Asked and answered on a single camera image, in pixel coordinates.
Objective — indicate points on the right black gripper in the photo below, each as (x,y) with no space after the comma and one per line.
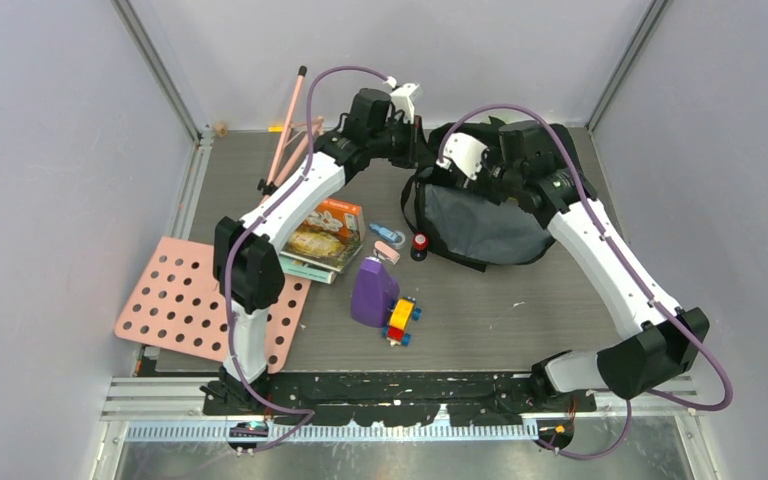
(479,187)

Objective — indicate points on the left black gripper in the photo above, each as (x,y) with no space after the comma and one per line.
(417,153)

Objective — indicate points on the black backpack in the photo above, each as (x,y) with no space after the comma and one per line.
(474,232)

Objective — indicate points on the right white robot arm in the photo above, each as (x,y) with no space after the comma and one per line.
(660,340)

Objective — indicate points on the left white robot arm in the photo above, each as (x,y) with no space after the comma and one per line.
(246,252)

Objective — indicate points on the pink tripod stand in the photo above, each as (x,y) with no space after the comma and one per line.
(292,143)

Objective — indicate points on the orange book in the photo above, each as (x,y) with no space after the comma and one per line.
(338,217)

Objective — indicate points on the blue correction tape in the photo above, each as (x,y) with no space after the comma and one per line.
(394,238)

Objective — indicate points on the pink eraser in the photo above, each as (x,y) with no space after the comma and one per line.
(385,252)

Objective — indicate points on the dark green book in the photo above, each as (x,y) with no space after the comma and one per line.
(322,248)

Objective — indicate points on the red cap black bottle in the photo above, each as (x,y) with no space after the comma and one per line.
(419,247)

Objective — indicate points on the teal book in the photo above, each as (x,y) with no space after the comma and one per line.
(304,270)

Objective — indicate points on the purple stapler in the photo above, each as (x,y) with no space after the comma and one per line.
(375,289)

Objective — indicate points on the colourful toy block car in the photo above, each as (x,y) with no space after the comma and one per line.
(402,312)

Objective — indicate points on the pink perforated stand board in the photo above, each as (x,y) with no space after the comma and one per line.
(176,305)

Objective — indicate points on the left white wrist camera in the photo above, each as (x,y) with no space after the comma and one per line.
(404,97)

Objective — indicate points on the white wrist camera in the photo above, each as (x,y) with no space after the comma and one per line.
(463,153)
(404,97)

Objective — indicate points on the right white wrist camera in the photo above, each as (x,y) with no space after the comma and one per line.
(463,153)

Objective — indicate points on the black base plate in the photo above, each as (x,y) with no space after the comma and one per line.
(393,399)

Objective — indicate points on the aluminium frame rail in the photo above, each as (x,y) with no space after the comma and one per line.
(155,428)

